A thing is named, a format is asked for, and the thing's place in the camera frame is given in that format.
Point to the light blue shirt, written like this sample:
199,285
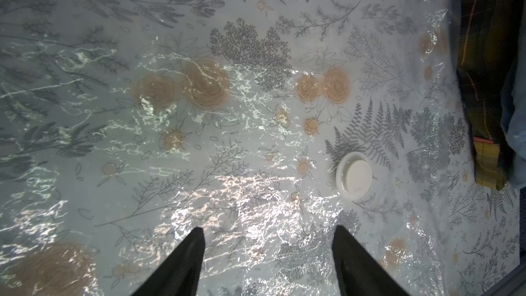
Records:
513,121

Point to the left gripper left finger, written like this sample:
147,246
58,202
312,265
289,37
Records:
179,273

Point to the yellow black plaid shirt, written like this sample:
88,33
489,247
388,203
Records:
488,45

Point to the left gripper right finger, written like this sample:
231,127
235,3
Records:
358,273

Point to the floral patterned table cloth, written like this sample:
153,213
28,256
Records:
246,90

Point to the white round bag valve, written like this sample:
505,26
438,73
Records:
354,176

